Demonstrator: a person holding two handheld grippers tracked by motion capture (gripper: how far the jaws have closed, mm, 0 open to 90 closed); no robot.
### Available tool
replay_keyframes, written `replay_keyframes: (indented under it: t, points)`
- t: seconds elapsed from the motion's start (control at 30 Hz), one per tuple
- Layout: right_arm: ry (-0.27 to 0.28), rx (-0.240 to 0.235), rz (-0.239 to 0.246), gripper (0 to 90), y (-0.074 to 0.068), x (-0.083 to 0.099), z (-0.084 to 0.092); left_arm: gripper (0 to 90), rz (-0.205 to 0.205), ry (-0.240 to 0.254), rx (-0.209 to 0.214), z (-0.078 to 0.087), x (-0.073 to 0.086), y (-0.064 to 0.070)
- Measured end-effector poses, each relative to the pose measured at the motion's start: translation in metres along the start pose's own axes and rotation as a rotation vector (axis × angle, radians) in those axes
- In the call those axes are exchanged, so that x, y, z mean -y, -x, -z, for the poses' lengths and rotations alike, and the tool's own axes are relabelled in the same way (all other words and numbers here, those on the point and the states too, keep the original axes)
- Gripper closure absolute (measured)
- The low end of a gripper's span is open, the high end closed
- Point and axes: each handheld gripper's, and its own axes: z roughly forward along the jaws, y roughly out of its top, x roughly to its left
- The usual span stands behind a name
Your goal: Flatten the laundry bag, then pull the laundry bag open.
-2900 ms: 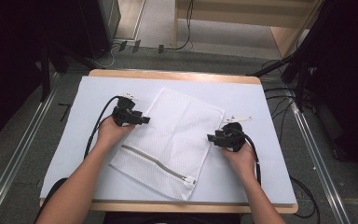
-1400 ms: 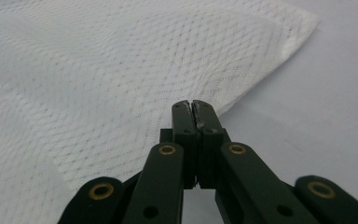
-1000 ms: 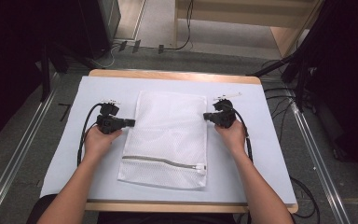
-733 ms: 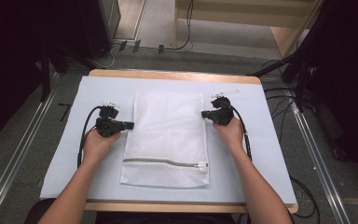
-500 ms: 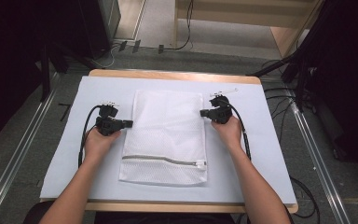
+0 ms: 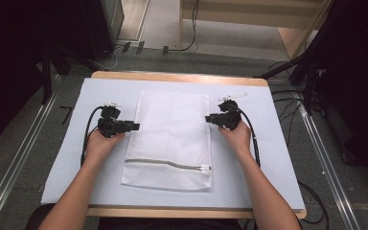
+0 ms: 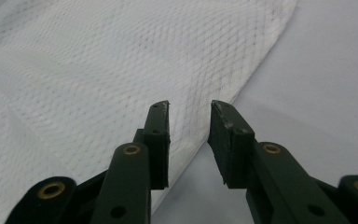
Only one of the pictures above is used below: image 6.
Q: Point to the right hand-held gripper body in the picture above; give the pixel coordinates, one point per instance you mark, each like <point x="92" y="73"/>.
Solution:
<point x="230" y="116"/>

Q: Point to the white table sheet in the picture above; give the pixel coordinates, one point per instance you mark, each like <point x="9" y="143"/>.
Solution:
<point x="76" y="179"/>

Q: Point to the person's dark clothing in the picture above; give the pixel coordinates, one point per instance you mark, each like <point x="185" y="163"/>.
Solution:
<point x="172" y="224"/>

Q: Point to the metal floor rail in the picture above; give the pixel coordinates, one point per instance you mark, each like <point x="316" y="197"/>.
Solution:
<point x="329" y="166"/>
<point x="16" y="159"/>

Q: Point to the person's right hand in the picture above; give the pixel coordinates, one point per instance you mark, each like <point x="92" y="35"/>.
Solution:
<point x="238" y="139"/>

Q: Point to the black metal stand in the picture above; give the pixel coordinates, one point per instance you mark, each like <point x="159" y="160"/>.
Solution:
<point x="46" y="76"/>
<point x="300" y="73"/>

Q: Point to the dark cabinet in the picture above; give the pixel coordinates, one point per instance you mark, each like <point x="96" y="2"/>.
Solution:
<point x="99" y="25"/>

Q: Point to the wooden table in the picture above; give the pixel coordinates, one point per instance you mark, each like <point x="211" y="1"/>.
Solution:
<point x="179" y="77"/>

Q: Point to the person's left hand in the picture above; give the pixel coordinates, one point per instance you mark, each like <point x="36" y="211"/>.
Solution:
<point x="102" y="147"/>

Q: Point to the light wooden shelf unit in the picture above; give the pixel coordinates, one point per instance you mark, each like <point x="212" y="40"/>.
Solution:
<point x="246" y="12"/>

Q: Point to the white mesh laundry bag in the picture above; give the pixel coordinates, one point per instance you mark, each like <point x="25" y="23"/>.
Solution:
<point x="169" y="140"/>

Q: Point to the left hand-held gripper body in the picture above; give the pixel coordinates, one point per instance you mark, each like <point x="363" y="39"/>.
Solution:
<point x="110" y="123"/>

